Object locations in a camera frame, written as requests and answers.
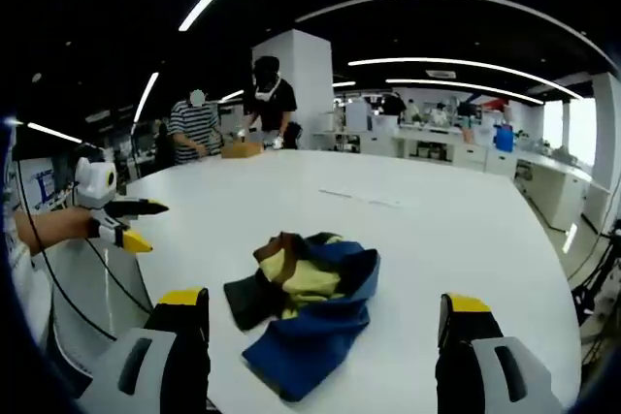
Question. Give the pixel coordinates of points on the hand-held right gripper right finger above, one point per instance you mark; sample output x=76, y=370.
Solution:
x=490, y=370

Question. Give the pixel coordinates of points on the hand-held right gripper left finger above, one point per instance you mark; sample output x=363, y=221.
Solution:
x=145, y=365

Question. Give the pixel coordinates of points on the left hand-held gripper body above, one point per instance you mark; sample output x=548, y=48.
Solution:
x=97, y=183

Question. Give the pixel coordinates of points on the yellow blue grey garment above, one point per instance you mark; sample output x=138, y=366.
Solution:
x=310, y=336

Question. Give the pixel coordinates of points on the person's left hand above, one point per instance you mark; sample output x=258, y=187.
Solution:
x=75, y=224

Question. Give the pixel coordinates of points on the brown cardboard box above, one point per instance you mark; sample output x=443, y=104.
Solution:
x=241, y=149

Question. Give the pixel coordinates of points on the black bag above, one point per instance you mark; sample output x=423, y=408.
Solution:
x=292, y=136

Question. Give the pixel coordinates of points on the long white counter cabinet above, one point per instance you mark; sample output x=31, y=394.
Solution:
x=558, y=191

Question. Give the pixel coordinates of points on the blue bag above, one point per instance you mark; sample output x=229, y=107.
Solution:
x=503, y=137

